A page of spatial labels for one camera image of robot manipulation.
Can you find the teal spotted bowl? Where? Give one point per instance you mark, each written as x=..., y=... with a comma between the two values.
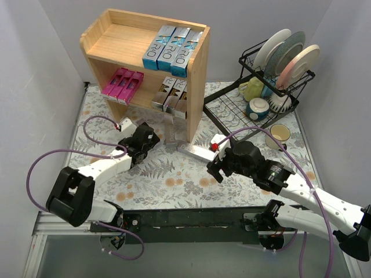
x=257, y=109

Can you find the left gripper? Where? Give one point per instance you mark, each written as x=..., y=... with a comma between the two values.
x=137, y=153

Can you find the white plate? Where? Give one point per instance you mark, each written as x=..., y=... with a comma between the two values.
x=268, y=49

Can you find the floral table mat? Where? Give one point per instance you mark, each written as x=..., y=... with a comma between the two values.
x=168, y=179

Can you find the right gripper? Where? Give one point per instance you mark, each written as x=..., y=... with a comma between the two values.
x=219, y=167

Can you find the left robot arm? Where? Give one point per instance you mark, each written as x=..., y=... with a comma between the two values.
x=72, y=196

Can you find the silver black gold toothpaste box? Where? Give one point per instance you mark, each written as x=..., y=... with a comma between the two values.
x=174, y=96

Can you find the blue mug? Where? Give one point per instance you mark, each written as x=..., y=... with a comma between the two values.
x=266, y=91

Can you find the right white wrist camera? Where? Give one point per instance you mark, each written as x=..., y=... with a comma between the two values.
x=218, y=144

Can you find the grey speckled plate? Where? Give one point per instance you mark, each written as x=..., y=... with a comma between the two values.
x=288, y=50

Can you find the silver toothpaste box slanted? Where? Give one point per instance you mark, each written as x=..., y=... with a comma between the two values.
x=139, y=122

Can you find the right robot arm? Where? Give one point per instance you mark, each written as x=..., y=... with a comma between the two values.
x=324, y=215

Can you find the wooden two-tier shelf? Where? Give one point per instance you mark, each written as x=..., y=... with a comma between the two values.
x=119, y=39

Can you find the pink and cream plate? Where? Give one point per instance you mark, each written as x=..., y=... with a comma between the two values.
x=298, y=66

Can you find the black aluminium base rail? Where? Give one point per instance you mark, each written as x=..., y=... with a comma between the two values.
x=248, y=225

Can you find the black striped white bowl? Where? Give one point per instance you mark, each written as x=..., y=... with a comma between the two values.
x=279, y=104

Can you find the green mug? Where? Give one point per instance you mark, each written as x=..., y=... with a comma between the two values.
x=251, y=89

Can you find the pink toothpaste box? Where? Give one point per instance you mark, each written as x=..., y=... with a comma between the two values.
x=120, y=85
x=131, y=88
x=113, y=82

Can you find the black wire dish rack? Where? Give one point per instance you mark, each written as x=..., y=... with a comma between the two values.
x=226, y=108

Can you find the cream enamel mug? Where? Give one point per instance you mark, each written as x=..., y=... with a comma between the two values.
x=281, y=133

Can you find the silver Protect toothpaste box upright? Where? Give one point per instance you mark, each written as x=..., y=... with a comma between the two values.
x=170, y=138

